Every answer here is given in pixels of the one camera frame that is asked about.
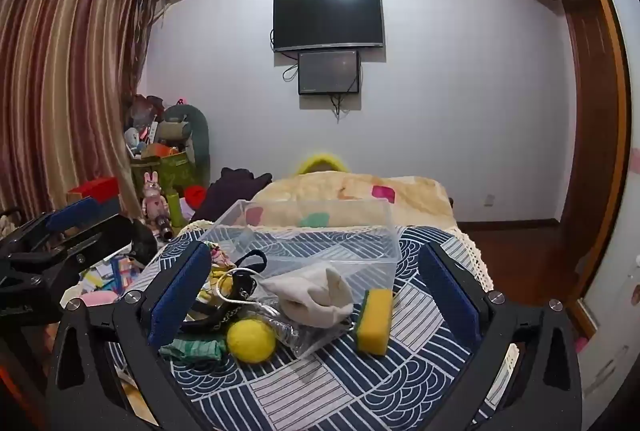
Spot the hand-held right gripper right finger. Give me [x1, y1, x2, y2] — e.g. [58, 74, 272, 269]
[417, 241, 586, 431]

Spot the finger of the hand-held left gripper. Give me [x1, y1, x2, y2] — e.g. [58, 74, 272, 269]
[0, 197, 103, 257]
[0, 215, 136, 287]

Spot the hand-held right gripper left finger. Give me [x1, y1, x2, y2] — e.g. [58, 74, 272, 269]
[45, 241, 221, 431]

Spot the green striped cloth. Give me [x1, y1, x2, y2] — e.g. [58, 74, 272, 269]
[159, 336, 228, 364]

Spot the black strap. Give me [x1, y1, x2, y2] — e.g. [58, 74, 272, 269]
[180, 250, 268, 332]

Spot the yellow sponge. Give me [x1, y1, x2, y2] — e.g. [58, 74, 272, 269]
[355, 288, 394, 357]

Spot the yellow felt ball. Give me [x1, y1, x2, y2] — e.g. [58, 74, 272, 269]
[226, 319, 277, 364]

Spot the white cloth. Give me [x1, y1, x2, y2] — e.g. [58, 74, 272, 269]
[260, 261, 353, 328]

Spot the clear plastic bag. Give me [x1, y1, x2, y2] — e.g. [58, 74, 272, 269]
[255, 301, 361, 359]

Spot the clear plastic storage box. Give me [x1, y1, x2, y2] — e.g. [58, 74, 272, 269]
[197, 198, 401, 314]

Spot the red box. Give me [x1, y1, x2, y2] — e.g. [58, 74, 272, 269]
[67, 177, 121, 204]

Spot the pile of papers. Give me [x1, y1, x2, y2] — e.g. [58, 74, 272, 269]
[65, 251, 151, 307]

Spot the black bag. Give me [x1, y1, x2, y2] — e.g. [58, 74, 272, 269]
[129, 220, 158, 264]

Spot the floral cloth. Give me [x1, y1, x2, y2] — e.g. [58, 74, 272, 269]
[207, 241, 238, 273]

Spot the pink rabbit figure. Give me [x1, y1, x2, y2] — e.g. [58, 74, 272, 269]
[141, 171, 168, 224]

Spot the green bottle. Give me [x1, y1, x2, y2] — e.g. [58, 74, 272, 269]
[167, 191, 185, 232]

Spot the red plush toy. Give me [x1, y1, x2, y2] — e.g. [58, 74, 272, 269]
[184, 185, 208, 212]

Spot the green storage box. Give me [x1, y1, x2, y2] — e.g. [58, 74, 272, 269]
[131, 151, 198, 206]

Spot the dark purple garment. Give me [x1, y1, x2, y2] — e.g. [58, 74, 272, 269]
[192, 167, 273, 224]

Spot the pile of clutter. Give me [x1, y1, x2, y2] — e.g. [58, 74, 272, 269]
[125, 95, 166, 156]

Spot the striped brown curtain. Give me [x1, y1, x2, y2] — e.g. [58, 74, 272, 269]
[0, 0, 151, 222]

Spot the grey-green plush toy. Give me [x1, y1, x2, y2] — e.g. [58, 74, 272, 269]
[162, 103, 211, 182]

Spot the navy patterned tablecloth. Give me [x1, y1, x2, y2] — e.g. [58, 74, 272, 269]
[107, 226, 518, 431]

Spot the yellow fuzzy object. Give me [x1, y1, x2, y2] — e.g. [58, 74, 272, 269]
[295, 152, 351, 176]

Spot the brown wooden door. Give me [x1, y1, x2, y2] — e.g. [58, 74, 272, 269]
[562, 6, 626, 299]

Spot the small black monitor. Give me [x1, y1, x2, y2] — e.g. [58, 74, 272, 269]
[298, 50, 362, 96]

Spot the large black television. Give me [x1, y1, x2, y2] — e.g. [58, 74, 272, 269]
[272, 0, 385, 53]

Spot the white cord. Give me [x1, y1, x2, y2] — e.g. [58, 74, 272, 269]
[215, 267, 261, 303]

